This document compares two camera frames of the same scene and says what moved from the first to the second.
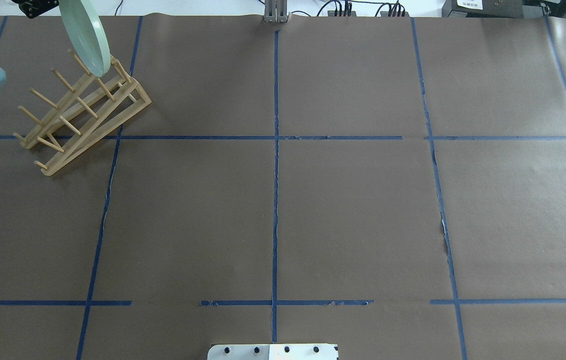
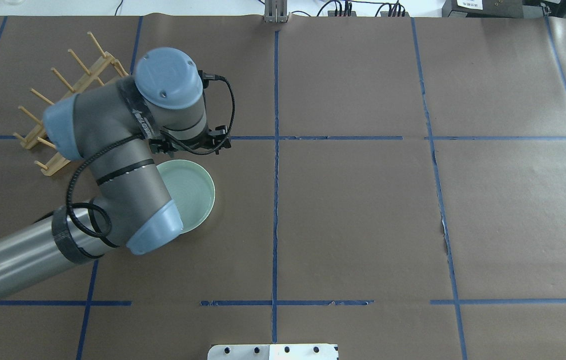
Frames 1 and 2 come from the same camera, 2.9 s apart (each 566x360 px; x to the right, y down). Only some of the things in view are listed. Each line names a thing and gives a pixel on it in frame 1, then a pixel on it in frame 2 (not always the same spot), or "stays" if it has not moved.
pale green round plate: [88, 36] -> [191, 189]
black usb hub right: [383, 14] stays
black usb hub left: [332, 13] stays
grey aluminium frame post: [275, 11] stays
